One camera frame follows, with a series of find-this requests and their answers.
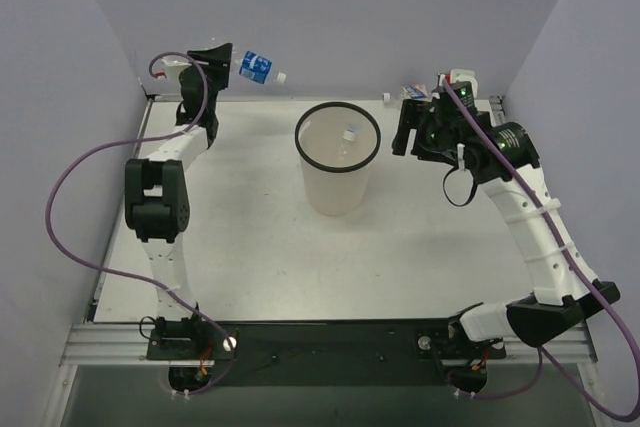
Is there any white blue label plastic bottle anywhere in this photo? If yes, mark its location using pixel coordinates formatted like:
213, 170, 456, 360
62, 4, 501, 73
382, 84, 431, 108

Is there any clear crushed plastic bottle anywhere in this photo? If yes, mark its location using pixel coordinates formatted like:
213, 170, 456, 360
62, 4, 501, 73
337, 126, 358, 158

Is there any white bin with black rim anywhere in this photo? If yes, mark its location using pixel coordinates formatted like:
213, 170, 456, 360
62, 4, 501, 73
294, 101, 382, 216

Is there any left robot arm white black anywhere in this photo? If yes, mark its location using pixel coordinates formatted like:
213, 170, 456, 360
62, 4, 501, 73
125, 43, 236, 359

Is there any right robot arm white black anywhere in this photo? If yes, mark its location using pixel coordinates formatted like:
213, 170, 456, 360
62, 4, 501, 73
392, 81, 620, 347

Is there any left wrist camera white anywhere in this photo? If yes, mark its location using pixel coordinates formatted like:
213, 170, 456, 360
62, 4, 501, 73
152, 58, 191, 84

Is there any aluminium back rail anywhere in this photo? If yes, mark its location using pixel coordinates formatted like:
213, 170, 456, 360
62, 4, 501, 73
151, 93, 504, 104

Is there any aluminium rail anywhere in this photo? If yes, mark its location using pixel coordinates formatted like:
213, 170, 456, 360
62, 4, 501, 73
489, 95, 506, 125
151, 93, 504, 104
60, 323, 597, 367

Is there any aluminium right side rail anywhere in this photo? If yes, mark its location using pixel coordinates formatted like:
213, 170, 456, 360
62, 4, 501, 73
489, 95, 506, 125

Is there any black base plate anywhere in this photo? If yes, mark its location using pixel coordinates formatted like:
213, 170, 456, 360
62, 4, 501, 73
146, 318, 506, 391

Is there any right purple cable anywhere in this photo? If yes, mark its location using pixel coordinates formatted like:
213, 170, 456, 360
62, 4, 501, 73
439, 74, 640, 423

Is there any aluminium front rail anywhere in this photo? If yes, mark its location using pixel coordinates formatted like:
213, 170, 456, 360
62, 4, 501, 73
60, 323, 597, 367

